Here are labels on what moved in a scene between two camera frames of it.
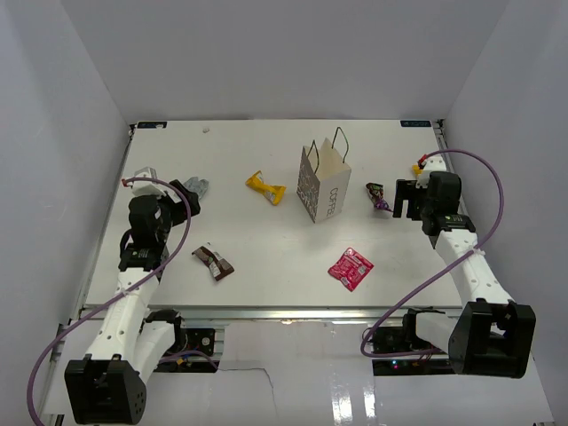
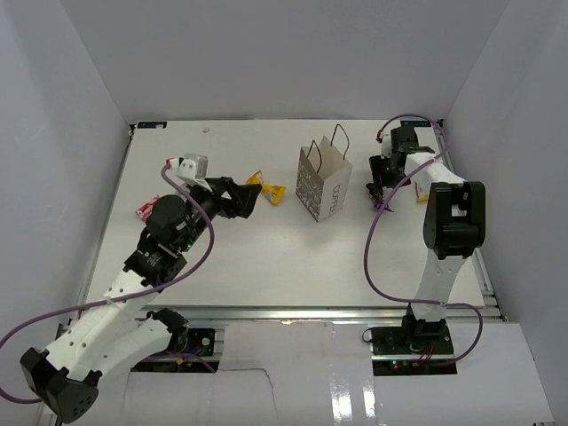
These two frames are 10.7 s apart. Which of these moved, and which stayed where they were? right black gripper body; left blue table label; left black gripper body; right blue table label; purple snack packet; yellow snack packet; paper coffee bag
Moved: right black gripper body; left black gripper body
Stayed: paper coffee bag; left blue table label; yellow snack packet; right blue table label; purple snack packet
